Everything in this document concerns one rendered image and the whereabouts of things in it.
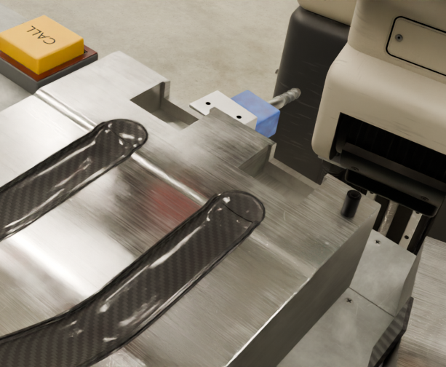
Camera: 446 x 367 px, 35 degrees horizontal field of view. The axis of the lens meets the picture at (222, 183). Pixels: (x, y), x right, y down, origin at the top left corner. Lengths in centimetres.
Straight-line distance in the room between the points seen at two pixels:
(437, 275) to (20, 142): 31
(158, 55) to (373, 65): 150
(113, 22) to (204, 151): 193
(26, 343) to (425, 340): 25
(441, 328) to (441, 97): 37
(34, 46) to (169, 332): 38
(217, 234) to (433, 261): 16
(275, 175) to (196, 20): 197
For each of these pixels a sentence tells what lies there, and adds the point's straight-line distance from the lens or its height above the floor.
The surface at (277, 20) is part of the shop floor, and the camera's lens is 257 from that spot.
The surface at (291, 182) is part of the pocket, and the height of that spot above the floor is 87.
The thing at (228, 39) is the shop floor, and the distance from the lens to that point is 241.
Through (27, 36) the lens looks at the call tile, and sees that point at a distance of 73.
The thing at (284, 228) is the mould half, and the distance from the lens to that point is 47.
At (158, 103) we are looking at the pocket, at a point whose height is 87.
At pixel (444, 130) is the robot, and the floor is 78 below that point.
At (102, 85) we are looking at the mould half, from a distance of 57.
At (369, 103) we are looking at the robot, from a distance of 82.
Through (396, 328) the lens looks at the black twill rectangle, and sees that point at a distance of 49.
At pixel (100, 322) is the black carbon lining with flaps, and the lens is 42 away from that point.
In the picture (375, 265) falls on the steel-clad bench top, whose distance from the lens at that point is 60.
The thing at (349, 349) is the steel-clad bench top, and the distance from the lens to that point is 53.
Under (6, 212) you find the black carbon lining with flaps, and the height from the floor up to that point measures 88.
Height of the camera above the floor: 122
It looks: 42 degrees down
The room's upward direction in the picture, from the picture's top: 10 degrees clockwise
